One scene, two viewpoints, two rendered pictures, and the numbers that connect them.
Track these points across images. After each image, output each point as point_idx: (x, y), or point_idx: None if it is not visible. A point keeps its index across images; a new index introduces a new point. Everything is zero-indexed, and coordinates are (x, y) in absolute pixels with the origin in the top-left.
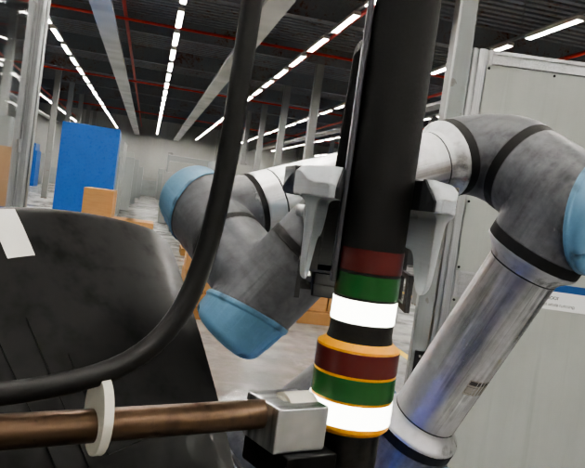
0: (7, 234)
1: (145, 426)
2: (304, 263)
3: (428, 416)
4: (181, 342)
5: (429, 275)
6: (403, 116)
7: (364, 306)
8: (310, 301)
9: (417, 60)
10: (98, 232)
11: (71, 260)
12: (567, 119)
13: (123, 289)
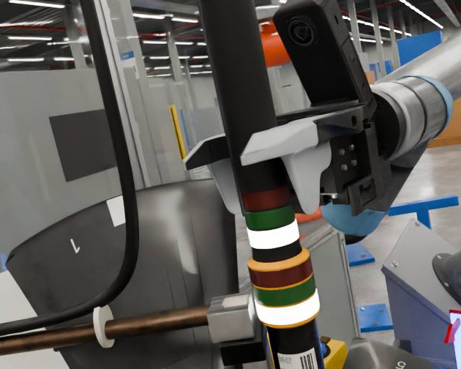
0: (116, 211)
1: (126, 330)
2: (226, 206)
3: None
4: (218, 256)
5: (300, 200)
6: (233, 87)
7: (255, 234)
8: (391, 187)
9: (227, 40)
10: (175, 194)
11: (152, 217)
12: None
13: (183, 228)
